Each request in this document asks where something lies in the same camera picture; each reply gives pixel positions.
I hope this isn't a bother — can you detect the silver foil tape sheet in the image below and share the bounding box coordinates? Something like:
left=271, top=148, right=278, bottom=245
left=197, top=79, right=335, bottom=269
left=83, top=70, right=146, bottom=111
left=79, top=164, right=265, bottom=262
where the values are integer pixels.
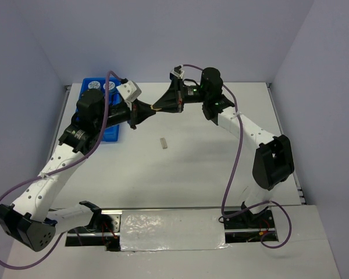
left=120, top=209, right=228, bottom=252

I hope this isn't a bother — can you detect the blue jar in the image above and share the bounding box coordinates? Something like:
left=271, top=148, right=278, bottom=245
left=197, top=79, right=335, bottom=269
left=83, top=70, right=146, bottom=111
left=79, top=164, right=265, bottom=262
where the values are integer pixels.
left=88, top=80, right=102, bottom=91
left=102, top=81, right=116, bottom=94

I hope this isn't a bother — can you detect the blue plastic divided bin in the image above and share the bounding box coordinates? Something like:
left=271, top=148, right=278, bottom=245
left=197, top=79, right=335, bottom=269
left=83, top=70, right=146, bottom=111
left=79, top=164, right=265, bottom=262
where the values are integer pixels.
left=79, top=77, right=122, bottom=142

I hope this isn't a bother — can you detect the tan eraser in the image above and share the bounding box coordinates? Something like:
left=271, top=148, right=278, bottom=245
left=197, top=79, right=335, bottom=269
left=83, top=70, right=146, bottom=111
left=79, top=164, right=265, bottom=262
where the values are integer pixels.
left=151, top=105, right=162, bottom=112

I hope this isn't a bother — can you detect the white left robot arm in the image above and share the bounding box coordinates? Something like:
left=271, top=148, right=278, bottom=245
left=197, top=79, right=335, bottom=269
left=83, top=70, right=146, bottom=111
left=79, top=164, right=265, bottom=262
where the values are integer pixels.
left=0, top=84, right=150, bottom=252

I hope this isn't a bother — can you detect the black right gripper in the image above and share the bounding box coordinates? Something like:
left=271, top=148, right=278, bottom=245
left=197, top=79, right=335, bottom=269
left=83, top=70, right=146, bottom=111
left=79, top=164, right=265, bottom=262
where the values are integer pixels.
left=154, top=77, right=209, bottom=113

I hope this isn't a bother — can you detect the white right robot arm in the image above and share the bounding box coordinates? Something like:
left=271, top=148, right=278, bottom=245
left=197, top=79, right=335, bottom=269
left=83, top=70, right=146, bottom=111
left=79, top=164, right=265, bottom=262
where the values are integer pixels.
left=151, top=66, right=294, bottom=227

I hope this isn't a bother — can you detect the grey eraser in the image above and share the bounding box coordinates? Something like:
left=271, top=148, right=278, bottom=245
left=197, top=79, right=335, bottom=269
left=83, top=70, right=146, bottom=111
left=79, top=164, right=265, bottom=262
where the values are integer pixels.
left=160, top=138, right=168, bottom=149

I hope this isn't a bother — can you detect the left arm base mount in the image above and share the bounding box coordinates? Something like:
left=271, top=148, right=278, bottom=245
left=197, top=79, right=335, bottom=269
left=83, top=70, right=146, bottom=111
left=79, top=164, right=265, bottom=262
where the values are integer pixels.
left=74, top=201, right=120, bottom=252

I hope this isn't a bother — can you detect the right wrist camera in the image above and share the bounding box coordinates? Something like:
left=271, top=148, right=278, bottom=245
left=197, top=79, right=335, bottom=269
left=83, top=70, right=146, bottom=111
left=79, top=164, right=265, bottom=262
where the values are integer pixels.
left=169, top=65, right=184, bottom=80

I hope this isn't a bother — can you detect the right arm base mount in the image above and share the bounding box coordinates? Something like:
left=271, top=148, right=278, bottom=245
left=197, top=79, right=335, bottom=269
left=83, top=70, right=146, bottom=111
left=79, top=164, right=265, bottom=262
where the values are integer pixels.
left=218, top=208, right=278, bottom=244

